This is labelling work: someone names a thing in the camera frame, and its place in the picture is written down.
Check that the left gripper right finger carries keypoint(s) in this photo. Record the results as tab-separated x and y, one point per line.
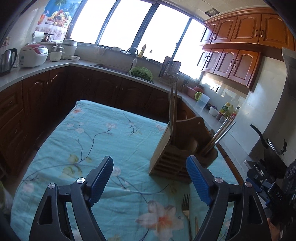
248	220

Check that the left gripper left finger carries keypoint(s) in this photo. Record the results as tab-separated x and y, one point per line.
51	221

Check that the gold fork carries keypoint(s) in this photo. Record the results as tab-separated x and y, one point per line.
186	212

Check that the person right hand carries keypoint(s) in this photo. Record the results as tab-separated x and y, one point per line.
274	231

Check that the black wok pan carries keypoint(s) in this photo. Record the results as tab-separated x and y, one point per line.
271	160

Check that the teal floral tablecloth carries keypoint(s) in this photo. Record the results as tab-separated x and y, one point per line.
134	205

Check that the yellow oil bottle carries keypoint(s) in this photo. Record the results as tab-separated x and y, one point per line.
227	109

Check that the wooden utensil holder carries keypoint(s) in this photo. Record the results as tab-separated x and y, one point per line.
186	138

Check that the clear measuring jug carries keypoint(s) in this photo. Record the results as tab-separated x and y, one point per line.
202	100

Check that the range hood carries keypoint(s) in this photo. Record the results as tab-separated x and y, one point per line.
289	58

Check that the knife rack on counter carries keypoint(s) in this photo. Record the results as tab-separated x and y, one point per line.
169	68

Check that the stainless electric kettle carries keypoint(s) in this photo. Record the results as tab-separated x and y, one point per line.
8	59

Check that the white pink rice cooker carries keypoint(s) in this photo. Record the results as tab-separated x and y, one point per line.
33	55

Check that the green colander with vegetables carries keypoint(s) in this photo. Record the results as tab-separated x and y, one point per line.
141	72

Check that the white cooking pot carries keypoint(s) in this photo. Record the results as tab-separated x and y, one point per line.
69	48

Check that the tropical fruit poster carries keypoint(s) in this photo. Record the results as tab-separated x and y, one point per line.
57	17

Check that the upper wooden wall cabinets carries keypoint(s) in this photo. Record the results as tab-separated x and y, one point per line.
235	42

